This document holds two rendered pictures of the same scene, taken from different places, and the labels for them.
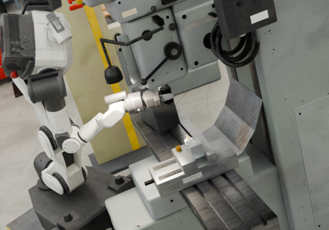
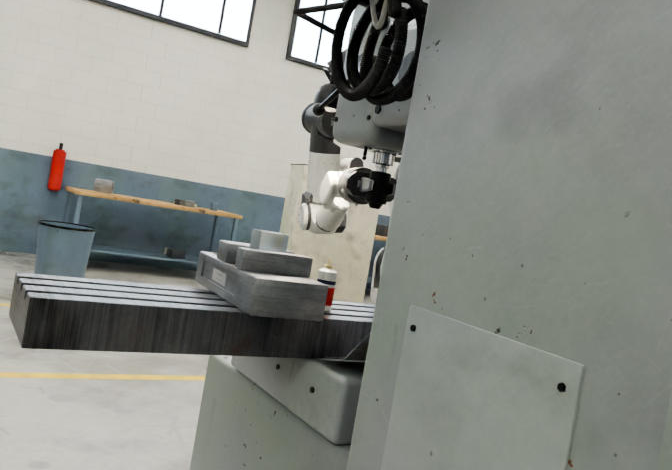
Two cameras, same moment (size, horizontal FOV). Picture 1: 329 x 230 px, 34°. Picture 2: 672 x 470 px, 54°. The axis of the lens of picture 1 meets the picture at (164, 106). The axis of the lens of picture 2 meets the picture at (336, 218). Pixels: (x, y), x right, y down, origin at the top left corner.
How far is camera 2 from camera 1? 2.35 m
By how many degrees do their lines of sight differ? 72
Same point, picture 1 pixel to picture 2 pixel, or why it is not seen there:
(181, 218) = (248, 401)
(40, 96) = (307, 119)
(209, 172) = (230, 286)
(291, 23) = (483, 36)
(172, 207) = (245, 362)
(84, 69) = not seen: outside the picture
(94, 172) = not seen: hidden behind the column
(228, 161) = (245, 286)
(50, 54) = not seen: hidden behind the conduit
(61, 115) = (312, 162)
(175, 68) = (363, 112)
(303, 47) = (486, 123)
